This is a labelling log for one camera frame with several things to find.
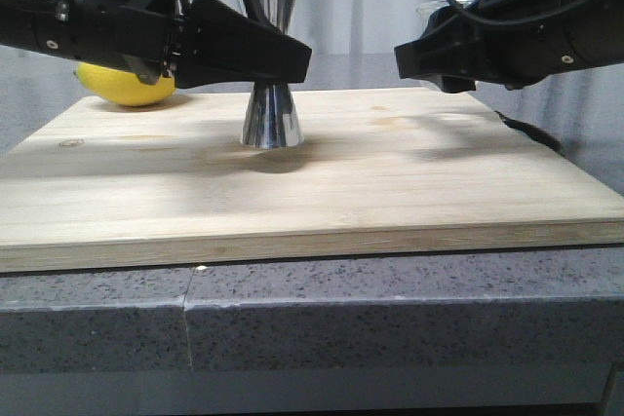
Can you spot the clear glass beaker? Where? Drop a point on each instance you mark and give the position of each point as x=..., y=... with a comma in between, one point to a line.
x=428, y=9

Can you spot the steel double jigger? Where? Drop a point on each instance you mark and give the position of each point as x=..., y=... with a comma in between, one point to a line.
x=271, y=120

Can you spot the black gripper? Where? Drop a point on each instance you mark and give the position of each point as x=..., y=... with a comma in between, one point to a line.
x=138, y=36
x=514, y=43

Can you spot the light wooden cutting board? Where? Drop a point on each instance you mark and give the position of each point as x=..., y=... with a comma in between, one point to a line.
x=379, y=171

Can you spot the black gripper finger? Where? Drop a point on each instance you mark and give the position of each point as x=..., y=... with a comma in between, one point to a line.
x=219, y=45

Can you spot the black cutting board handle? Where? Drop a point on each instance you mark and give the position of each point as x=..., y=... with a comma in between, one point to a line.
x=531, y=131

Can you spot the yellow lemon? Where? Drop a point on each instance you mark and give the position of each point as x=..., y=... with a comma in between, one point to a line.
x=121, y=87

